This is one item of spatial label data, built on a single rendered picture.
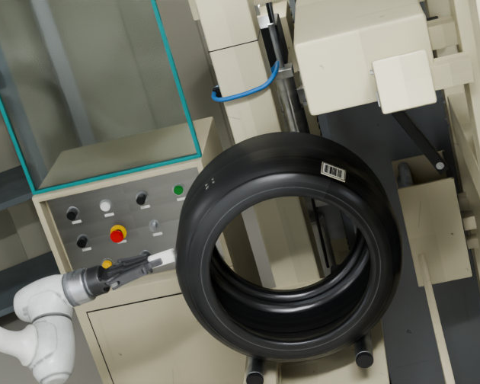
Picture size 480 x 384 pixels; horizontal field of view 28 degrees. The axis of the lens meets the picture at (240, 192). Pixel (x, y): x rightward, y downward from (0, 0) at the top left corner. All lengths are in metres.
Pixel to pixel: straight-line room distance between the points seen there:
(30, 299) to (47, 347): 0.16
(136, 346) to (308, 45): 1.64
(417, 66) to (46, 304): 1.19
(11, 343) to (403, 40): 1.20
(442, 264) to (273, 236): 0.46
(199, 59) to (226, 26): 3.11
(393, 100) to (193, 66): 3.87
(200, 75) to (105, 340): 2.65
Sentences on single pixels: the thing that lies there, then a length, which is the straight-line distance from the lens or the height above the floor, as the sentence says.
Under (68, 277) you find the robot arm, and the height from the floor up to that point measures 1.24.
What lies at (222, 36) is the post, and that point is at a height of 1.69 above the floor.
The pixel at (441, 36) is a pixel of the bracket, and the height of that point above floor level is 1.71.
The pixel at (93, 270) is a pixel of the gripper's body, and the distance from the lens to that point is 2.46.
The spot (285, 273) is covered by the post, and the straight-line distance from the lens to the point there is 2.70.
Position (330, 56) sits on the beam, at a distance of 1.81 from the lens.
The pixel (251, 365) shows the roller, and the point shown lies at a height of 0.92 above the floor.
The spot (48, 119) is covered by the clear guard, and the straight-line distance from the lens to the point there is 2.94.
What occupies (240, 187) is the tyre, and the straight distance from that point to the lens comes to 2.21.
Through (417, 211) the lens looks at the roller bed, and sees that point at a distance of 2.55.
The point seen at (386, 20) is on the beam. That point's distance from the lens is 1.81.
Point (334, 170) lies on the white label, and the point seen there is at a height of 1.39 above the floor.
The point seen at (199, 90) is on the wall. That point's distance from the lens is 5.58.
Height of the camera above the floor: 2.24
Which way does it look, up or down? 22 degrees down
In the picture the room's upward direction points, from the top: 16 degrees counter-clockwise
